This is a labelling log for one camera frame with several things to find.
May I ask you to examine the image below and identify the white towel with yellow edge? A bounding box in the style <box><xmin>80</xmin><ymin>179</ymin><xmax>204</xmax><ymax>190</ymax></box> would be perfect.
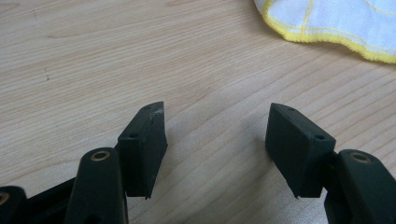
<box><xmin>253</xmin><ymin>0</ymin><xmax>396</xmax><ymax>64</ymax></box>

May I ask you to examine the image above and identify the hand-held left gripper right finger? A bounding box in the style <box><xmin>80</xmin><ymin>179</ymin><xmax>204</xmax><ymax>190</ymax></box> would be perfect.
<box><xmin>264</xmin><ymin>103</ymin><xmax>337</xmax><ymax>199</ymax></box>

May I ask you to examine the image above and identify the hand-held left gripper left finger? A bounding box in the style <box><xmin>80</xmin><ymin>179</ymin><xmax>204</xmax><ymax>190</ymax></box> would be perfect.
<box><xmin>117</xmin><ymin>101</ymin><xmax>169</xmax><ymax>200</ymax></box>

